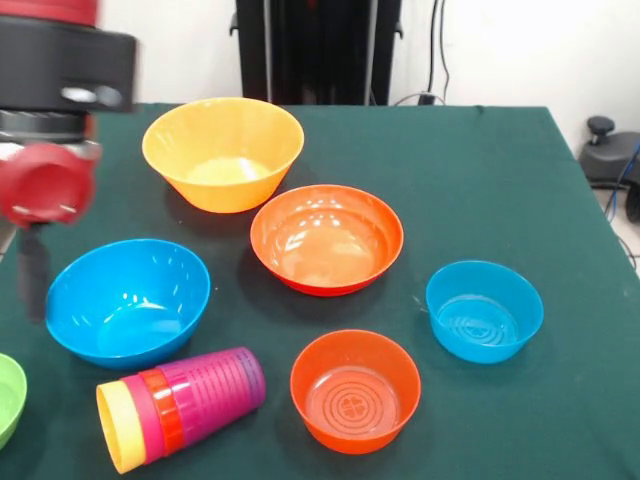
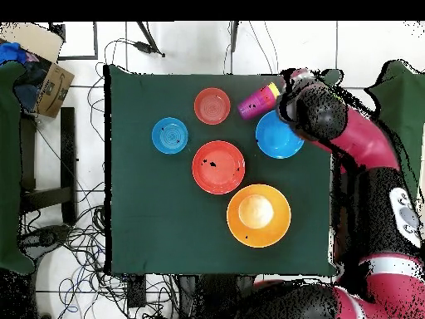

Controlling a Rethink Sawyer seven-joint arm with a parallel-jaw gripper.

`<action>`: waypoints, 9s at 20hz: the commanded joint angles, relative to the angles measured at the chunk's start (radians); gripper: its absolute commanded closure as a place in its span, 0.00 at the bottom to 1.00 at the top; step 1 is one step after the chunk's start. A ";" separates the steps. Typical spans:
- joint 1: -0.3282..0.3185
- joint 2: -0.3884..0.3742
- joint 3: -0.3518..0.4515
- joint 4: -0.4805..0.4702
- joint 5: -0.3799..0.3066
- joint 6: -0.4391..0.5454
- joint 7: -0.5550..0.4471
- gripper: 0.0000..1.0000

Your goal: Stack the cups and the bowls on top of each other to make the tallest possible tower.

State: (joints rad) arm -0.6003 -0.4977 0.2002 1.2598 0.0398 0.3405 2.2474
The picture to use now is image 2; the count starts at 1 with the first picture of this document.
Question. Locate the yellow plastic cup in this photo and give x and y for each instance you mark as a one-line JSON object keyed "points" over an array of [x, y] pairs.
{"points": [[275, 89]]}

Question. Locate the magenta-red plastic cup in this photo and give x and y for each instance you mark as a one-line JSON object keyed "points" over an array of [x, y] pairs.
{"points": [[270, 94]]}

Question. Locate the orange-red plastic cup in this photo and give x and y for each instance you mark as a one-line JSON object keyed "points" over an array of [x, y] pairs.
{"points": [[265, 98]]}

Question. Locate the purple plastic cup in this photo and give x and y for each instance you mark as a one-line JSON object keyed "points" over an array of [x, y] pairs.
{"points": [[250, 108]]}

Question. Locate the large blue plastic bowl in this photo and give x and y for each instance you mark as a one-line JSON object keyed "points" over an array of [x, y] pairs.
{"points": [[275, 143]]}

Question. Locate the small orange-red ringed bowl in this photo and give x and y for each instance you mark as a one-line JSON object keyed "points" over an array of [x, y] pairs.
{"points": [[212, 106]]}

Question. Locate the wide orange-red shallow bowl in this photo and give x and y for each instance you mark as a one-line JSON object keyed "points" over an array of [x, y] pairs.
{"points": [[218, 169]]}

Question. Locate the small blue plastic bowl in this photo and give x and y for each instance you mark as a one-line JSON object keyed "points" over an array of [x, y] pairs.
{"points": [[170, 135]]}

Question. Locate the large orange plastic bowl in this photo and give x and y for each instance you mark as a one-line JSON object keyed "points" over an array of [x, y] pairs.
{"points": [[259, 216]]}

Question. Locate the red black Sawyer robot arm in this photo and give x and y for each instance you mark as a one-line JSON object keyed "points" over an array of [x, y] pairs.
{"points": [[365, 143]]}

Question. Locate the black tripod leg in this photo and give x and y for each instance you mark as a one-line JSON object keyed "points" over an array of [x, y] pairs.
{"points": [[234, 33], [149, 37]]}

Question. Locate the green cloth covered table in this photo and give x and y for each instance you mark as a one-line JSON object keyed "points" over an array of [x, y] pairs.
{"points": [[8, 166], [408, 109]]}

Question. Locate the dark green table cloth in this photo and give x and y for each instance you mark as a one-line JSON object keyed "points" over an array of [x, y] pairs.
{"points": [[149, 199]]}

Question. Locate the brown cardboard box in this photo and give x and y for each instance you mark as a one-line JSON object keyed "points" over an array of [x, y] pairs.
{"points": [[54, 89]]}

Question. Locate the small black power box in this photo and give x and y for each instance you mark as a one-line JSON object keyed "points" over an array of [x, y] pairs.
{"points": [[136, 290]]}

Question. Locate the blue cloth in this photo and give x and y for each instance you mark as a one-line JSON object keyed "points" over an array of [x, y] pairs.
{"points": [[11, 52]]}

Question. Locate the black rounded floor base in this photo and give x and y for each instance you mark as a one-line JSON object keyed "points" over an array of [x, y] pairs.
{"points": [[46, 237]]}

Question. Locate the black metal frame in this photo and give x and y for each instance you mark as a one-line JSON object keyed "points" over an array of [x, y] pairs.
{"points": [[96, 40]]}

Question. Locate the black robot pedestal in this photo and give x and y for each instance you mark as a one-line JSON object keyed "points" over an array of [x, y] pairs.
{"points": [[212, 295]]}

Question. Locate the black chair frame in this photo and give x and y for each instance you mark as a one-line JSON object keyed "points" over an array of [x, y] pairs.
{"points": [[68, 149]]}

